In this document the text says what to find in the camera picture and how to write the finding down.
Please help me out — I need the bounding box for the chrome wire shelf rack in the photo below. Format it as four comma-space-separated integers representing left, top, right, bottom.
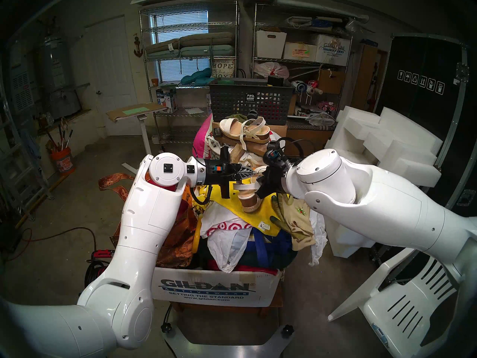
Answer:
139, 1, 241, 143
253, 3, 354, 115

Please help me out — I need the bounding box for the blue white product box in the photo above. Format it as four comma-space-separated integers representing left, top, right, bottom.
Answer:
156, 89, 179, 113

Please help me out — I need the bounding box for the white plastic chair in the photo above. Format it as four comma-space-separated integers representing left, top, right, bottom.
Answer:
328, 245, 464, 358

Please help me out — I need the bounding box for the orange brocade fabric strip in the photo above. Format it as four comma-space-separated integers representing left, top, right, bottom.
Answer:
98, 173, 135, 201

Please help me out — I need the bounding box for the brown cardboard storage box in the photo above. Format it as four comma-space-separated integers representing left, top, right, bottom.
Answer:
319, 68, 346, 95

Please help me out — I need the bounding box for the tan green-tipped work glove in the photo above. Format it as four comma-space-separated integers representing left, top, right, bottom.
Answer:
270, 193, 317, 251

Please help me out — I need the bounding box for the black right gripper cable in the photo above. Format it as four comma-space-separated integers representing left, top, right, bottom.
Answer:
276, 136, 304, 160

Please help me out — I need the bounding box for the teal cushion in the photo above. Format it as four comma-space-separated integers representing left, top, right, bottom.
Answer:
181, 67, 217, 86

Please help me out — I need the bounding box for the window with white blinds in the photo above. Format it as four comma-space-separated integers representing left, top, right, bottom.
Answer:
151, 11, 209, 82

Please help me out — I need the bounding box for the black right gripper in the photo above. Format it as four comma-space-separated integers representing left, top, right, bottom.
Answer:
264, 139, 293, 169

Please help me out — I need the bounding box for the grey metal ladder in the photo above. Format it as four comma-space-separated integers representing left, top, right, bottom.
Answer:
0, 74, 53, 220

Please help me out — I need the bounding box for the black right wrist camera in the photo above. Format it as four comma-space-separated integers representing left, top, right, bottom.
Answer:
255, 169, 284, 199

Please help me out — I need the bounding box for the crumpled white plastic scrap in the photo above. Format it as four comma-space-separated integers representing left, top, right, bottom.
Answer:
309, 210, 328, 266

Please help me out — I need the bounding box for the white labelled cardboard box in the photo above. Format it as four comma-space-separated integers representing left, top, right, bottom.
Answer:
284, 42, 317, 61

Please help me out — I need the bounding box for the grey water heater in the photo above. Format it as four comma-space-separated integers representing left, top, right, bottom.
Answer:
43, 33, 82, 119

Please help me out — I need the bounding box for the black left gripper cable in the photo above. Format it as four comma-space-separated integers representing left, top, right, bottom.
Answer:
190, 186, 213, 205

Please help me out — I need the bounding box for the orange plastic bucket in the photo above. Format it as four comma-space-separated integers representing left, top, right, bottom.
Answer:
51, 147, 75, 175

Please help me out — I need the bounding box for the white panel door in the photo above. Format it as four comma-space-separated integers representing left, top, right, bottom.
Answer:
84, 15, 139, 138

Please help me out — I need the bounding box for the khaki seat cushion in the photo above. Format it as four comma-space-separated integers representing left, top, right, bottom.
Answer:
145, 32, 235, 55

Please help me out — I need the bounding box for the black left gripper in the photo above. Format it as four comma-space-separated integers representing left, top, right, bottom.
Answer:
205, 156, 258, 185

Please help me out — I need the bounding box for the yellow terry towel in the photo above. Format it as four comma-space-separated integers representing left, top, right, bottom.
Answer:
201, 182, 284, 236

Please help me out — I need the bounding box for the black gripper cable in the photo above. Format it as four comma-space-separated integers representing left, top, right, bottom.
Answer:
276, 136, 304, 160
190, 186, 213, 205

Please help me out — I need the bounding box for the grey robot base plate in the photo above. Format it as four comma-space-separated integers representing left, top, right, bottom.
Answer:
160, 309, 297, 358

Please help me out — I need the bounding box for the black plastic mesh basket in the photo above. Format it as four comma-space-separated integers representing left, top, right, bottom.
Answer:
209, 78, 295, 126

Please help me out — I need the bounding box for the tall brown wooden cabinet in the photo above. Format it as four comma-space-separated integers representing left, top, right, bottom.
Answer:
352, 43, 388, 112

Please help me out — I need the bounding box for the pink white plastic bag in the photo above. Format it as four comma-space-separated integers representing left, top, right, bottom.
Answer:
257, 62, 290, 79

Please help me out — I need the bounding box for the blue fabric bag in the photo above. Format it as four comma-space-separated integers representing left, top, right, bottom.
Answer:
250, 229, 298, 270

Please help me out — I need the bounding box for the white Target plastic bag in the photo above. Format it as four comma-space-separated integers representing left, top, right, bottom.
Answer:
200, 201, 254, 274

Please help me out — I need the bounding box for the magenta cloth piece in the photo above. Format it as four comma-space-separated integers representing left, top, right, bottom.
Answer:
193, 115, 215, 158

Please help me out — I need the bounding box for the white foam packing block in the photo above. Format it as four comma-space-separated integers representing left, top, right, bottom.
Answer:
324, 106, 444, 188

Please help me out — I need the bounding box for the black flight case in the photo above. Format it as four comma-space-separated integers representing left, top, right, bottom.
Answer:
373, 34, 477, 212

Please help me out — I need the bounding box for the small Gildan cardboard box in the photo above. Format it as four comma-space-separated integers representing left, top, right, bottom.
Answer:
316, 34, 351, 67

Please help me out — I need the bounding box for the white box with handle hole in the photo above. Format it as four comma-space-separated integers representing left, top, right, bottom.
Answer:
256, 30, 287, 59

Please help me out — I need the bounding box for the red black cable reel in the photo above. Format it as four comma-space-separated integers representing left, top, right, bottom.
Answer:
84, 249, 117, 287

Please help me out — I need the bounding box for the sage green seat cushion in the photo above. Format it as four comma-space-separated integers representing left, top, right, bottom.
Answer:
146, 44, 236, 60

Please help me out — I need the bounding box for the large Gildan cardboard box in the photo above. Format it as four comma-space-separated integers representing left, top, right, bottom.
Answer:
151, 266, 282, 308

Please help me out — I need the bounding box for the grey furnace cabinet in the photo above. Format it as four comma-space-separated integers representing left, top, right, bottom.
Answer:
9, 59, 41, 119

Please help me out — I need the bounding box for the red orange floral bag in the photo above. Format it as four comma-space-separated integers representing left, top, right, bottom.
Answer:
110, 175, 198, 269

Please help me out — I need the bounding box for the white rolling overbed table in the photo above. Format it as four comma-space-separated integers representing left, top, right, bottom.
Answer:
106, 102, 170, 175

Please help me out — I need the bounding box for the white strappy wedge sandal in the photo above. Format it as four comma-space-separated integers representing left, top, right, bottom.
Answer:
219, 116, 272, 144
233, 166, 269, 213

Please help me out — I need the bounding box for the low brown wooden cabinet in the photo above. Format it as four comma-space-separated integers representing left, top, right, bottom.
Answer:
285, 122, 335, 156

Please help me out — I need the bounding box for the red extension cord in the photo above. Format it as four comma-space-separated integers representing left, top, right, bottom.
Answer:
7, 227, 98, 258

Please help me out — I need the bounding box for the HOPE word sign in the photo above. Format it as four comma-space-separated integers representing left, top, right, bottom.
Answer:
211, 58, 236, 79

